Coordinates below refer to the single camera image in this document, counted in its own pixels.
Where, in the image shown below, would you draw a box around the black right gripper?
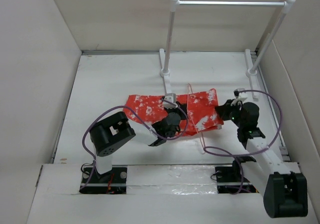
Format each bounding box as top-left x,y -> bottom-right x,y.
215,98 -> 245,128

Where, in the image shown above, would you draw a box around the red white tie-dye trousers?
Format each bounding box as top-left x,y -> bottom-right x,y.
125,88 -> 224,137

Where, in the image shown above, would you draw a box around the pink wire hanger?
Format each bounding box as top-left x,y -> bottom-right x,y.
186,83 -> 206,155

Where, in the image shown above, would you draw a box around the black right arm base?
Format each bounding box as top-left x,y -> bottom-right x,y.
210,156 -> 258,195

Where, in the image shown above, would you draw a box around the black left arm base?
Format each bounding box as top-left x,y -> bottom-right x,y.
79,163 -> 128,195

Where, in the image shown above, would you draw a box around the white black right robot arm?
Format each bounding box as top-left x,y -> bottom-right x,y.
215,99 -> 308,218

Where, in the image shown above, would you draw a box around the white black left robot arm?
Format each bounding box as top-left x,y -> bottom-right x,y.
82,101 -> 188,183

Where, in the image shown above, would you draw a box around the white clothes rack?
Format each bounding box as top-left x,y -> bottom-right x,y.
159,0 -> 296,100

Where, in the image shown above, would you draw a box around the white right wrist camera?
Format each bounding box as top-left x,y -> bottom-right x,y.
230,88 -> 248,106

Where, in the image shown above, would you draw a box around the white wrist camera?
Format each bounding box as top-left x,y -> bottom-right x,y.
230,88 -> 248,106
160,93 -> 178,109

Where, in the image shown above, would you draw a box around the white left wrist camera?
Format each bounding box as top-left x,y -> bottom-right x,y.
160,93 -> 178,109

